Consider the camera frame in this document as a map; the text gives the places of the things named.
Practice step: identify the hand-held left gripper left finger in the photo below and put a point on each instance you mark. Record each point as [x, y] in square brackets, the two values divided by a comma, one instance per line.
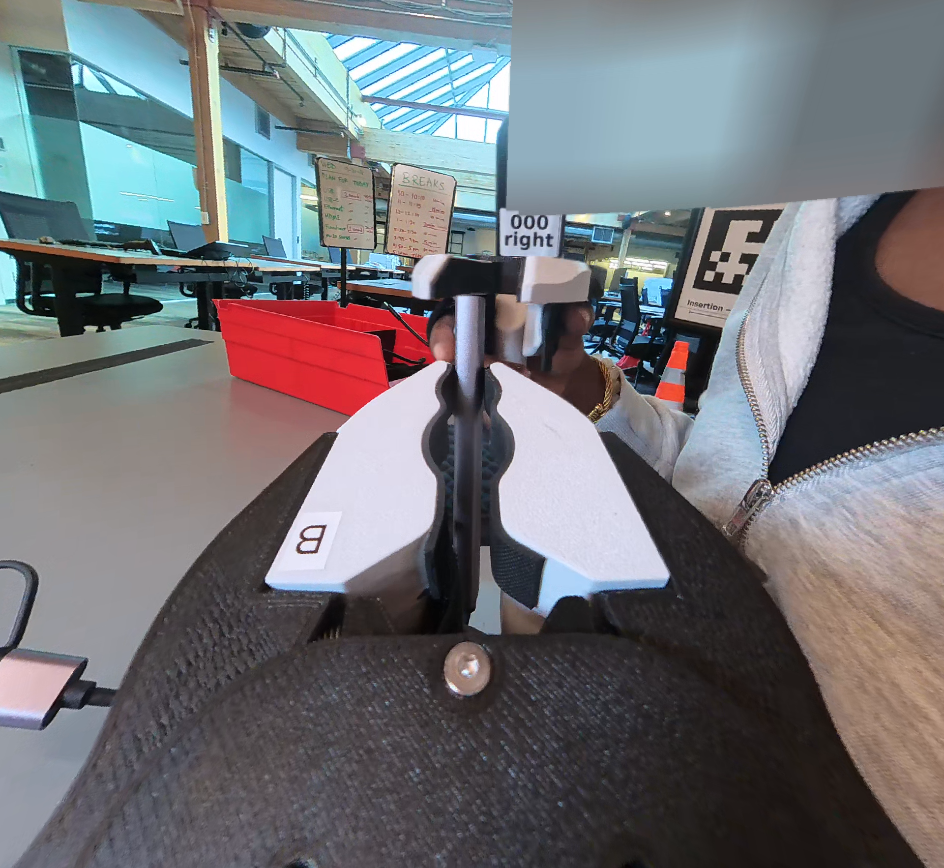
[354, 499]

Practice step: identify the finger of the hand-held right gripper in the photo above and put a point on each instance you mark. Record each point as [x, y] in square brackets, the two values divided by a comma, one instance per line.
[553, 281]
[439, 276]

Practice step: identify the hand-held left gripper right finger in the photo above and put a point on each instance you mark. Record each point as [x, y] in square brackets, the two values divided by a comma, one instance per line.
[575, 499]

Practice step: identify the silver grey usb hub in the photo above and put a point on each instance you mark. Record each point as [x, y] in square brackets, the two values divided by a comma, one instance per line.
[470, 351]

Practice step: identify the red divided storage bin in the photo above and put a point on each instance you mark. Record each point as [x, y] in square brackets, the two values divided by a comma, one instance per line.
[295, 351]

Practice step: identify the person's right forearm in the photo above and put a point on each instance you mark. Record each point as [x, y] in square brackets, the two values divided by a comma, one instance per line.
[649, 425]

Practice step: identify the person's right hand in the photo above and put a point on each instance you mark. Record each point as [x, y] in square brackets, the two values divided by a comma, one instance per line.
[571, 359]

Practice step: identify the handwritten whiteboard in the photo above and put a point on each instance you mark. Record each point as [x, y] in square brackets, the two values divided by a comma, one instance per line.
[346, 204]
[420, 211]

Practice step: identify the black office chair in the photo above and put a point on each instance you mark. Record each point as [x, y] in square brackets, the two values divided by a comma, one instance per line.
[44, 226]
[627, 322]

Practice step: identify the orange traffic cone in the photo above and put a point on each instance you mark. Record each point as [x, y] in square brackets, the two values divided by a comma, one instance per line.
[672, 381]

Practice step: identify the white tag sign board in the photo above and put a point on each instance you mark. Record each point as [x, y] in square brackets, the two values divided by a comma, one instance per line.
[730, 256]

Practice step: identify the black laptop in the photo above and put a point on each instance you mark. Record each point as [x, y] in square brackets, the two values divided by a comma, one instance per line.
[188, 237]

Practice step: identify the person's torso in grey hoodie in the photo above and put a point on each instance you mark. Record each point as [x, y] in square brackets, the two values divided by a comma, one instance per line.
[848, 588]

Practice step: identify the wooden office desk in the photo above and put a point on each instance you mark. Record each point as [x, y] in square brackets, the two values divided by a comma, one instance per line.
[110, 252]

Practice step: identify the wooden support post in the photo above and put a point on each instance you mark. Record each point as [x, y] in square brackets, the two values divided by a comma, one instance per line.
[206, 145]

